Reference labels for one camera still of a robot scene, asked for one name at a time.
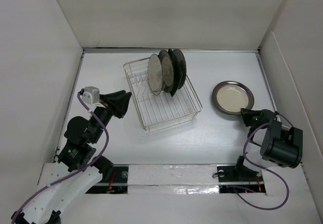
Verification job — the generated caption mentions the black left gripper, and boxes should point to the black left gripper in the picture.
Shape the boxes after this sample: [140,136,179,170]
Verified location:
[90,89,132,142]

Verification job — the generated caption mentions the cream plate brown rim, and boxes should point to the cream plate brown rim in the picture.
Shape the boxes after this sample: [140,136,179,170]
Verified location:
[211,81,255,115]

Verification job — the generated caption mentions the cream plate tree pattern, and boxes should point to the cream plate tree pattern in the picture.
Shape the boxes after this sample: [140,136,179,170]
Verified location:
[147,54,164,95]

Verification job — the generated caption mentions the cream plate checkered dark rim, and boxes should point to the cream plate checkered dark rim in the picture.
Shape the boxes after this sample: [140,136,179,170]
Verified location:
[158,49,174,93]

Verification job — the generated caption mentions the black floral square plate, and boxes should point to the black floral square plate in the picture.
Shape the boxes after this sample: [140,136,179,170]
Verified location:
[168,48,183,96]

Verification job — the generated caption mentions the grey reindeer round plate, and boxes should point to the grey reindeer round plate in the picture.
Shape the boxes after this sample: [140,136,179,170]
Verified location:
[173,48,187,89]

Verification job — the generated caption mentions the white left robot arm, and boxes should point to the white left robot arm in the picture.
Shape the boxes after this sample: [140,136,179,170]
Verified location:
[11,87,132,223]

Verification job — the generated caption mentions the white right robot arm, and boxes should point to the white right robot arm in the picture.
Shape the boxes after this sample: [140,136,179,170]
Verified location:
[233,108,303,180]

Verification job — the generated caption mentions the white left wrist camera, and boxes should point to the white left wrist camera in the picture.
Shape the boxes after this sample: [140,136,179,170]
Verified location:
[79,86,100,105]

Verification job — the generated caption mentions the metal wire dish rack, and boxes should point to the metal wire dish rack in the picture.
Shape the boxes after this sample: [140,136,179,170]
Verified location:
[123,58,202,132]

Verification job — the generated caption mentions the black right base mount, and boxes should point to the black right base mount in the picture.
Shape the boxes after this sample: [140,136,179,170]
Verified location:
[212,165,266,194]

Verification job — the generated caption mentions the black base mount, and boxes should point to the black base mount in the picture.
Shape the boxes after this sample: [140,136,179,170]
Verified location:
[212,165,266,194]
[86,165,129,194]

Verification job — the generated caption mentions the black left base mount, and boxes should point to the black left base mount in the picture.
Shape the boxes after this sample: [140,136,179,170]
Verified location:
[86,165,129,194]

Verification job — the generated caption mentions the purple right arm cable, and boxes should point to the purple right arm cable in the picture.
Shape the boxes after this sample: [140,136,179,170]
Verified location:
[234,113,293,211]

